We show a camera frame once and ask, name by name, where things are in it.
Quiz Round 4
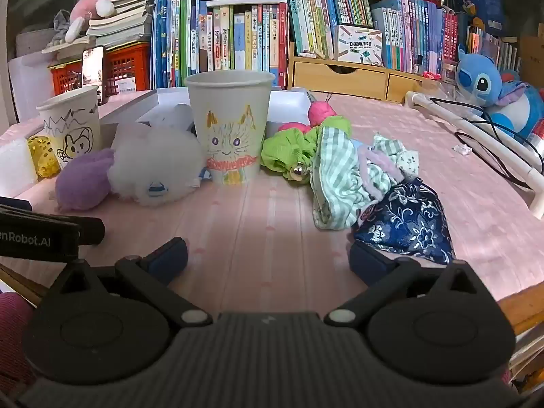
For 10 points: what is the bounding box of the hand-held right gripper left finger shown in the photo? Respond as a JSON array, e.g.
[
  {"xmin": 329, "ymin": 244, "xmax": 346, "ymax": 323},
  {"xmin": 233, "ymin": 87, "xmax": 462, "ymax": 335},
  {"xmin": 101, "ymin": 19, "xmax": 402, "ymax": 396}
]
[{"xmin": 57, "ymin": 237, "xmax": 214, "ymax": 329}]

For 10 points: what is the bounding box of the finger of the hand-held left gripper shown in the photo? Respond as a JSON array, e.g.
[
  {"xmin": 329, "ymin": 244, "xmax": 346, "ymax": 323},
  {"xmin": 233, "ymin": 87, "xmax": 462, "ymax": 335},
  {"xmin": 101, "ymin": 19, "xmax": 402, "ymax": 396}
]
[
  {"xmin": 0, "ymin": 204, "xmax": 105, "ymax": 246},
  {"xmin": 0, "ymin": 197, "xmax": 33, "ymax": 212}
]

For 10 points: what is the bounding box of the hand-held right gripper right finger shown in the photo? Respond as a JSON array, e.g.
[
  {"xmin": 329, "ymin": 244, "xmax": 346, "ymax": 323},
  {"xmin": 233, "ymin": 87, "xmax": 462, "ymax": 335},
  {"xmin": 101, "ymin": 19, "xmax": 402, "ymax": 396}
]
[{"xmin": 324, "ymin": 240, "xmax": 489, "ymax": 328}]

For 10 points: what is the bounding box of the purple plush toy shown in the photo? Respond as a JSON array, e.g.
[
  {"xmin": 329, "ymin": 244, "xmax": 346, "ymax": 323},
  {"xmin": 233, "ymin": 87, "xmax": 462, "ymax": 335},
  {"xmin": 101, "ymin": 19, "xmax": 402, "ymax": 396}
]
[{"xmin": 55, "ymin": 149, "xmax": 115, "ymax": 212}]

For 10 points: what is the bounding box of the navy floral cloth pouch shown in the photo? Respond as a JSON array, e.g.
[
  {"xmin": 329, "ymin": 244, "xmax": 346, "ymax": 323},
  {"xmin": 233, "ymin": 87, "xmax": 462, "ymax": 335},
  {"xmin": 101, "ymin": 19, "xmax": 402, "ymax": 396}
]
[{"xmin": 353, "ymin": 178, "xmax": 455, "ymax": 266}]

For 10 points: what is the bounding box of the yellow mesh ball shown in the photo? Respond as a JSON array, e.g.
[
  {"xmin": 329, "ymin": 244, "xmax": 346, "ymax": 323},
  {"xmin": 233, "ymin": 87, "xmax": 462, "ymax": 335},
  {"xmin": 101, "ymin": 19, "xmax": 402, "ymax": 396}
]
[{"xmin": 28, "ymin": 135, "xmax": 60, "ymax": 178}]

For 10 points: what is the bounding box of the green striped cloth pouch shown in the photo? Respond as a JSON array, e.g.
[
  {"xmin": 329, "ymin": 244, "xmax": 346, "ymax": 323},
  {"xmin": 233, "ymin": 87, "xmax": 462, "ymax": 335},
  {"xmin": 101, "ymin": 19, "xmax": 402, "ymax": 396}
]
[{"xmin": 310, "ymin": 126, "xmax": 419, "ymax": 230}]

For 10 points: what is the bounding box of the white fluffy plush toy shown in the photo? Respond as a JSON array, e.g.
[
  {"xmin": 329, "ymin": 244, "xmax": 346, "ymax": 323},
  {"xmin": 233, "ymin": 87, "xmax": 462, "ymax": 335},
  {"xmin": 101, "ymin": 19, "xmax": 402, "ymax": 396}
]
[{"xmin": 106, "ymin": 125, "xmax": 209, "ymax": 208}]

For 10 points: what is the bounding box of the green cloth with bell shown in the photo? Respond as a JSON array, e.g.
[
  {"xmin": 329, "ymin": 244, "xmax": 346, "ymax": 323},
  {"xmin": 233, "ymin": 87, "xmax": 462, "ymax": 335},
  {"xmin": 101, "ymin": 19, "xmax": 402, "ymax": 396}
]
[{"xmin": 260, "ymin": 116, "xmax": 353, "ymax": 181}]

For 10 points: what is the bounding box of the pink plush toy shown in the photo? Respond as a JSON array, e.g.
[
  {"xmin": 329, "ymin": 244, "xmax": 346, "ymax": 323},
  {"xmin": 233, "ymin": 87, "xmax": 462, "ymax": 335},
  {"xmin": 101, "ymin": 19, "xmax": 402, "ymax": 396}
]
[{"xmin": 278, "ymin": 92, "xmax": 338, "ymax": 134}]

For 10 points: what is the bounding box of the grey cardboard box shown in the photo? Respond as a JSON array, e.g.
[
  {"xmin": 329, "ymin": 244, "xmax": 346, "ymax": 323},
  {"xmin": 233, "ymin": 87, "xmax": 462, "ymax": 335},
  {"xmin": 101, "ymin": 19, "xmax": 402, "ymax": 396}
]
[{"xmin": 137, "ymin": 89, "xmax": 313, "ymax": 137}]

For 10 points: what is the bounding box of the white foam block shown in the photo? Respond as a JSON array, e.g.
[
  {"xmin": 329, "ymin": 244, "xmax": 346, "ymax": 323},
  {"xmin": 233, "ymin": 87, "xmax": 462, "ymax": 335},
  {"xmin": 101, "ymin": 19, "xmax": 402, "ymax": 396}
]
[{"xmin": 0, "ymin": 138, "xmax": 38, "ymax": 198}]

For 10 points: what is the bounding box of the person's maroon clothing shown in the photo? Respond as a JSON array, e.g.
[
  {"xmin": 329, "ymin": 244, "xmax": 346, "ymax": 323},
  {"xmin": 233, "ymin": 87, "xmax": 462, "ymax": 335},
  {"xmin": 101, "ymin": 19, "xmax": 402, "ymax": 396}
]
[{"xmin": 0, "ymin": 292, "xmax": 37, "ymax": 392}]

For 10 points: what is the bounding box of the paper cup with rabbit drawing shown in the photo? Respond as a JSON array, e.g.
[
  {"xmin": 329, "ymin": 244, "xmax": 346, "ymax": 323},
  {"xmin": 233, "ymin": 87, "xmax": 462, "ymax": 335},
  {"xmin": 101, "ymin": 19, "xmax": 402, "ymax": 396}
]
[{"xmin": 36, "ymin": 86, "xmax": 103, "ymax": 171}]

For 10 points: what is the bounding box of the pink tablecloth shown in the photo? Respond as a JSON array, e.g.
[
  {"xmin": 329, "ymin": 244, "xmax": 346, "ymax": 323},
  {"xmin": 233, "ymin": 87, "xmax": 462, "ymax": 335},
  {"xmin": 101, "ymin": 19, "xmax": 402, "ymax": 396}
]
[{"xmin": 0, "ymin": 87, "xmax": 544, "ymax": 319}]

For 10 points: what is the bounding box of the white floral cloth pouch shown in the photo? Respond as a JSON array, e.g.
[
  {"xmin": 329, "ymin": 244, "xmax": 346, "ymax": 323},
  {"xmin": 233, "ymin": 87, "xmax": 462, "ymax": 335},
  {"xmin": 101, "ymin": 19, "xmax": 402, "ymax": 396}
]
[{"xmin": 372, "ymin": 135, "xmax": 419, "ymax": 177}]

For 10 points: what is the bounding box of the translucent plastic storage box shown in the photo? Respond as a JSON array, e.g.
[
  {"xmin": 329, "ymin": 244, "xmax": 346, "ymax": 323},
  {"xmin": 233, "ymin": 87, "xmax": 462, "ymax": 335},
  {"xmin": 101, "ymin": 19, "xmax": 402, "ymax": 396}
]
[{"xmin": 8, "ymin": 53, "xmax": 56, "ymax": 124}]

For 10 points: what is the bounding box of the orange plastic crate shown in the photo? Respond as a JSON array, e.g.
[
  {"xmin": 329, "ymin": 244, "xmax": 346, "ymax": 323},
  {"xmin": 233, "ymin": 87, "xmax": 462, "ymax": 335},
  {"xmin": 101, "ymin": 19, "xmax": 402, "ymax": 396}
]
[{"xmin": 50, "ymin": 62, "xmax": 83, "ymax": 96}]

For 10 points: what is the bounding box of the smartphone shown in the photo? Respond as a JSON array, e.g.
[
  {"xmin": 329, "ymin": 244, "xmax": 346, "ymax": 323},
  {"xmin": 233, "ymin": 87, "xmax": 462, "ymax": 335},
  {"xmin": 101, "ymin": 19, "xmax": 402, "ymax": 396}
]
[{"xmin": 81, "ymin": 45, "xmax": 107, "ymax": 105}]

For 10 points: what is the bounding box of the paper cup with cat drawing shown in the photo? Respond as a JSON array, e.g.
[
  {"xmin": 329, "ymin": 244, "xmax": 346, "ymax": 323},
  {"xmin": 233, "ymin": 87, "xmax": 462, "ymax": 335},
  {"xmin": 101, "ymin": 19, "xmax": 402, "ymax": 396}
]
[{"xmin": 185, "ymin": 70, "xmax": 276, "ymax": 185}]

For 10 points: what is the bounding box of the red plastic crate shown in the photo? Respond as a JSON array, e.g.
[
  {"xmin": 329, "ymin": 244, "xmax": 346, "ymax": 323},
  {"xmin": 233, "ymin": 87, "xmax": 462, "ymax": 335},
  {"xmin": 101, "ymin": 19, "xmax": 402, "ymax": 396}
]
[{"xmin": 104, "ymin": 42, "xmax": 151, "ymax": 94}]

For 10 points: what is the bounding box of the grey plush toy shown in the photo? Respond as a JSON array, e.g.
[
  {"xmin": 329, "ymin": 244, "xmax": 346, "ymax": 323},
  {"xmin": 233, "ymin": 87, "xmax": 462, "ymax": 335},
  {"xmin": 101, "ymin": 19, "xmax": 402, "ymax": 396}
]
[{"xmin": 47, "ymin": 8, "xmax": 81, "ymax": 49}]

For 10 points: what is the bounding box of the wooden drawer organizer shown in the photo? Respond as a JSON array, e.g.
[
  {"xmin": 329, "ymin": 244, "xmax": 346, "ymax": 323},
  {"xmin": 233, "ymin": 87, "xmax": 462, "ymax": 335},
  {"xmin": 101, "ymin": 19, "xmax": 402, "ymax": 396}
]
[{"xmin": 288, "ymin": 42, "xmax": 440, "ymax": 103}]

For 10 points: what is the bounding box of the stack of worn paperback books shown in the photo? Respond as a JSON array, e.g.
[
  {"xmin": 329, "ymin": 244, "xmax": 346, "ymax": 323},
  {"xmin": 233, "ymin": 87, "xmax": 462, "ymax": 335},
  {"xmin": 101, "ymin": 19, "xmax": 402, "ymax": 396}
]
[{"xmin": 42, "ymin": 0, "xmax": 154, "ymax": 58}]

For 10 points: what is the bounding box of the pink and white plush bunny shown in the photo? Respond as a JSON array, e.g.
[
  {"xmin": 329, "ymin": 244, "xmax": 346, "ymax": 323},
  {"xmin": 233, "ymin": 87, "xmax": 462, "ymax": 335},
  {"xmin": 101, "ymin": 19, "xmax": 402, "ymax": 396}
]
[{"xmin": 64, "ymin": 0, "xmax": 120, "ymax": 43}]

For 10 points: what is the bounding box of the blue alien plush toy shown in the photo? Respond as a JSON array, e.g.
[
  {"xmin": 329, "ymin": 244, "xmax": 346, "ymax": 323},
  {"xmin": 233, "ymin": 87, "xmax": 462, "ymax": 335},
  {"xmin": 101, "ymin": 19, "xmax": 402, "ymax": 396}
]
[{"xmin": 456, "ymin": 45, "xmax": 544, "ymax": 143}]

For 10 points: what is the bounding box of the white box with pencil print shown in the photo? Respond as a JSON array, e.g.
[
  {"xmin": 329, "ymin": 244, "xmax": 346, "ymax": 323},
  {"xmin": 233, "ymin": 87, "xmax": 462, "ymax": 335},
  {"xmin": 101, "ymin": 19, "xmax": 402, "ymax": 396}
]
[{"xmin": 333, "ymin": 24, "xmax": 383, "ymax": 66}]

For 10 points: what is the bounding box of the row of slim series books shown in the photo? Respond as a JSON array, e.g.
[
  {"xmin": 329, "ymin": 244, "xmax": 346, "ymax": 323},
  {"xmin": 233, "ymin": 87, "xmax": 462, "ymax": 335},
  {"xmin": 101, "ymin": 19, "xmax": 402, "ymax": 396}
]
[{"xmin": 283, "ymin": 0, "xmax": 460, "ymax": 73}]

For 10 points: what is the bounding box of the row of small colourful booklets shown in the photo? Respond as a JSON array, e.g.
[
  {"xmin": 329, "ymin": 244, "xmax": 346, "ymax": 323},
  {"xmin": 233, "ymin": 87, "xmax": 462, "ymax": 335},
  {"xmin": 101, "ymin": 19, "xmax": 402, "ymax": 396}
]
[{"xmin": 465, "ymin": 25, "xmax": 521, "ymax": 73}]

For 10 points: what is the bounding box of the brown cardboard carton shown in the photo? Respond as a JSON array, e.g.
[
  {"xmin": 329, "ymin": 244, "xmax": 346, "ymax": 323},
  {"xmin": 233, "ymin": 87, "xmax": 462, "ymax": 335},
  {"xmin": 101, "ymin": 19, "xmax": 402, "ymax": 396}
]
[{"xmin": 518, "ymin": 23, "xmax": 544, "ymax": 90}]

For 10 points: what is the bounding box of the lilac fuzzy string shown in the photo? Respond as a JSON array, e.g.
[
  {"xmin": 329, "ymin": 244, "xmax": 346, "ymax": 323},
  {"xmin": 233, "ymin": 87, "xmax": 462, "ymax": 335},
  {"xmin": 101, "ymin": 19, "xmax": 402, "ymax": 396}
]
[{"xmin": 357, "ymin": 144, "xmax": 404, "ymax": 200}]

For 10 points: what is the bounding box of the white plastic pipe frame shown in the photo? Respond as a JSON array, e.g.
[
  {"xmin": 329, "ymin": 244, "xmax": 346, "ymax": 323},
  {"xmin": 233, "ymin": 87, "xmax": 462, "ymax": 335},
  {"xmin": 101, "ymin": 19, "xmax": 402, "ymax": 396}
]
[{"xmin": 404, "ymin": 91, "xmax": 544, "ymax": 217}]

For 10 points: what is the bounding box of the black cable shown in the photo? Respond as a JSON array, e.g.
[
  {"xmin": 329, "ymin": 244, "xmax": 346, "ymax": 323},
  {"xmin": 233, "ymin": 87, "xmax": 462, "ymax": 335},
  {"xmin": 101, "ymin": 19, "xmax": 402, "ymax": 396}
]
[{"xmin": 429, "ymin": 97, "xmax": 544, "ymax": 188}]

